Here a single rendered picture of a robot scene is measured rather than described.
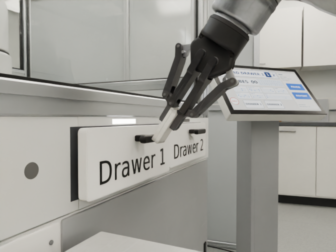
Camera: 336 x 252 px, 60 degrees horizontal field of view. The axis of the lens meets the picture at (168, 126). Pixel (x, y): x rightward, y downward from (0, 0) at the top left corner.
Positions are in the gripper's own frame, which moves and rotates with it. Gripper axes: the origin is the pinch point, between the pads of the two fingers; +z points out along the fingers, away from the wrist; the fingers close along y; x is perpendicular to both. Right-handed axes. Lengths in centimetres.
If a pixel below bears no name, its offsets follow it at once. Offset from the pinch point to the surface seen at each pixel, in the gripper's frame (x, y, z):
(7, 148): 24.8, 6.2, 7.1
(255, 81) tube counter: -92, 9, -16
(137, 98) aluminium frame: -4.6, 10.4, 0.7
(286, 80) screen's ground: -107, -1, -25
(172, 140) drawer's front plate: -19.0, 3.7, 7.7
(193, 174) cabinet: -38.9, -1.9, 18.7
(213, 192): -159, 0, 65
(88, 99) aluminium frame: 10.7, 9.9, 1.5
